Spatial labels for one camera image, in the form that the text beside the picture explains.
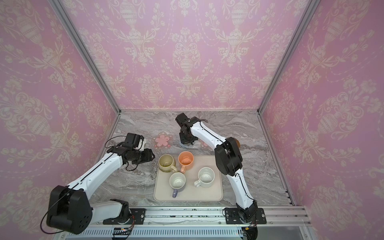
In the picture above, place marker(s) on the blue grey round coaster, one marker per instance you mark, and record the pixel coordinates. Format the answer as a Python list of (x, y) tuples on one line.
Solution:
[(187, 146)]

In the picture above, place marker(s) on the brown wooden coaster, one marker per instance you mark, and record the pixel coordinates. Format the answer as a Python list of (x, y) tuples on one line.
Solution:
[(238, 143)]

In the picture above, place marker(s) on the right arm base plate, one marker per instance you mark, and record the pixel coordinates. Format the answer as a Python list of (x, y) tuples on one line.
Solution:
[(235, 216)]

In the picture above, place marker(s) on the pink flower coaster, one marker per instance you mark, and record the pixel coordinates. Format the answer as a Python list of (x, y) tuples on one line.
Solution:
[(204, 146), (162, 141)]

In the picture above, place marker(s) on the beige serving tray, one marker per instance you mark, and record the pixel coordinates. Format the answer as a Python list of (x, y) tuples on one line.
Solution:
[(163, 191)]

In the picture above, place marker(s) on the orange pink mug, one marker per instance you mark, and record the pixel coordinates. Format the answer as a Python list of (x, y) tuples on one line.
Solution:
[(186, 161)]

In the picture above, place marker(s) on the aluminium front rail frame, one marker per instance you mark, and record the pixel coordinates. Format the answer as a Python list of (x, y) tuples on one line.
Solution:
[(203, 223)]

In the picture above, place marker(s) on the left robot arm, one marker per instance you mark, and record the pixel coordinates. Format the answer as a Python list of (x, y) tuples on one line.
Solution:
[(69, 207)]

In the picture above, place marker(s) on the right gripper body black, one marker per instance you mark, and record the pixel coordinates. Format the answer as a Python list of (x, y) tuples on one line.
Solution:
[(186, 137)]

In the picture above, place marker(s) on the left corner aluminium post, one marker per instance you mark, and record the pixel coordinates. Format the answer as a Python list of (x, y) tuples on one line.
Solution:
[(74, 34)]

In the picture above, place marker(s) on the white mug purple handle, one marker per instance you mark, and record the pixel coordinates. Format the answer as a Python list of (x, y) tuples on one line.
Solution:
[(177, 182)]

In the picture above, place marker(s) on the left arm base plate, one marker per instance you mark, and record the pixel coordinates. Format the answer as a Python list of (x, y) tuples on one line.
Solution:
[(138, 216)]

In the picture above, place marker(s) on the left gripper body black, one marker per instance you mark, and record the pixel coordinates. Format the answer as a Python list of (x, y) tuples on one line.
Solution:
[(145, 156)]

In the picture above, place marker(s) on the corner aluminium post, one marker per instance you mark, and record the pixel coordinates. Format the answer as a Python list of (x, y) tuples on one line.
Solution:
[(74, 34), (297, 35)]

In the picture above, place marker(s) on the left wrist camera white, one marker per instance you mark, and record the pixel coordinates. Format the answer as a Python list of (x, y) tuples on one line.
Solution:
[(142, 144)]

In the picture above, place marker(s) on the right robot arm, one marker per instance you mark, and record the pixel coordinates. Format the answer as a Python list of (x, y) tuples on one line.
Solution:
[(228, 158)]

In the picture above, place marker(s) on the right corner aluminium post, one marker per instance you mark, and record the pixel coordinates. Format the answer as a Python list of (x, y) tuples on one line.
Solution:
[(297, 35)]

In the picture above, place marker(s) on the yellow-green mug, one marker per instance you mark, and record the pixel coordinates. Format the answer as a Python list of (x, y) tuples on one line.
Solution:
[(167, 164)]

